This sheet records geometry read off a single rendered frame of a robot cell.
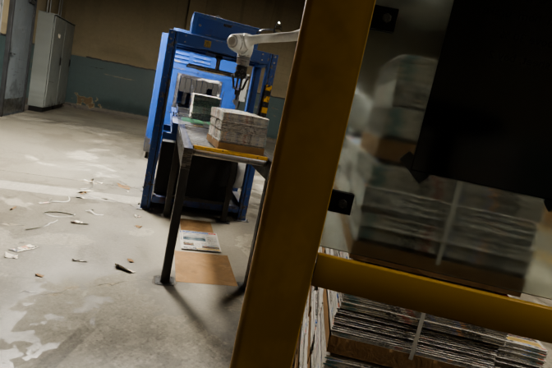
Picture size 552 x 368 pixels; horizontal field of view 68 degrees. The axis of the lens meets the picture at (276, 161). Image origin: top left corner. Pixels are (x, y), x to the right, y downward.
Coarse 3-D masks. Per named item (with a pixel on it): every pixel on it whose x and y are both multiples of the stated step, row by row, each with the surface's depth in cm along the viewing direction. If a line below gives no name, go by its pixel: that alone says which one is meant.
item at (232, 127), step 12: (228, 120) 238; (240, 120) 240; (252, 120) 242; (264, 120) 245; (216, 132) 249; (228, 132) 239; (240, 132) 241; (252, 132) 243; (264, 132) 246; (240, 144) 243; (252, 144) 245; (264, 144) 247
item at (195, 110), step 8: (192, 96) 436; (200, 96) 424; (208, 96) 425; (192, 104) 424; (200, 104) 425; (208, 104) 427; (216, 104) 429; (192, 112) 425; (200, 112) 427; (208, 112) 429; (208, 120) 430
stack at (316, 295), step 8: (320, 248) 167; (328, 248) 142; (312, 288) 168; (320, 288) 136; (312, 296) 161; (320, 296) 131; (312, 304) 151; (320, 304) 126; (304, 312) 179; (312, 312) 145; (320, 312) 124; (304, 320) 170; (312, 320) 139; (304, 328) 162; (312, 328) 134; (304, 336) 156; (312, 336) 127; (304, 344) 149; (312, 344) 126; (296, 352) 175; (304, 352) 142; (296, 360) 171; (304, 360) 138
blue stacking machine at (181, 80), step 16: (160, 48) 554; (160, 64) 558; (176, 64) 562; (208, 64) 572; (224, 64) 578; (160, 80) 562; (176, 80) 566; (192, 80) 572; (208, 80) 577; (224, 80) 583; (176, 96) 570; (224, 96) 587; (240, 96) 592; (144, 144) 576; (160, 144) 577
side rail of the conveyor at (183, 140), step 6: (180, 126) 322; (180, 132) 293; (186, 132) 293; (180, 138) 276; (186, 138) 262; (180, 144) 268; (186, 144) 237; (180, 150) 255; (186, 150) 225; (192, 150) 226; (180, 156) 245; (186, 156) 226; (180, 162) 236; (186, 162) 226; (186, 168) 227
